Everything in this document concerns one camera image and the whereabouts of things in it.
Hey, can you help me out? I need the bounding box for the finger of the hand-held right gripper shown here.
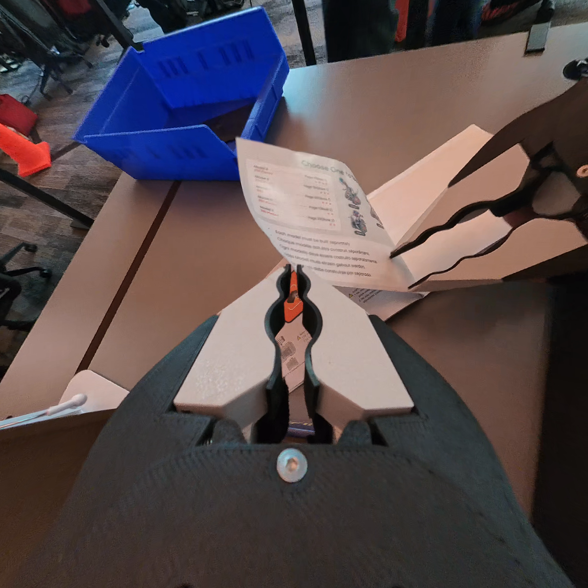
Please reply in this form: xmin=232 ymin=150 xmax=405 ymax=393
xmin=367 ymin=125 xmax=530 ymax=258
xmin=408 ymin=217 xmax=586 ymax=294

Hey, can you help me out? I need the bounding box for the blue plastic bin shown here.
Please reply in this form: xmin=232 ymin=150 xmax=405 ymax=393
xmin=73 ymin=7 xmax=290 ymax=181

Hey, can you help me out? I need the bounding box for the black office chair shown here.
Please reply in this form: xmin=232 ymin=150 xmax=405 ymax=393
xmin=0 ymin=243 xmax=52 ymax=331

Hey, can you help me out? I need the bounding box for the red bag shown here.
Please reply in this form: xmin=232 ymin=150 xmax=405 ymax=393
xmin=0 ymin=94 xmax=39 ymax=136

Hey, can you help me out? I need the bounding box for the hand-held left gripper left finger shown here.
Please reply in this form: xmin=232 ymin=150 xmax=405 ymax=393
xmin=174 ymin=266 xmax=293 ymax=444

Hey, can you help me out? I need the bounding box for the orange traffic cone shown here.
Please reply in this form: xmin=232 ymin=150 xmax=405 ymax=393
xmin=0 ymin=123 xmax=52 ymax=178

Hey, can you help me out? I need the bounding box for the white desk stand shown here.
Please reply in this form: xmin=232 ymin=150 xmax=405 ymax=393
xmin=0 ymin=370 xmax=130 ymax=431

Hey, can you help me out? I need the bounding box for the white instruction booklet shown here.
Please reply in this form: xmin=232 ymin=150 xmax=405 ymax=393
xmin=236 ymin=137 xmax=429 ymax=391

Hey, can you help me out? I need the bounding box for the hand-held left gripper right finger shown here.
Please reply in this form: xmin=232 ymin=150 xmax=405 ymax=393
xmin=296 ymin=266 xmax=414 ymax=444

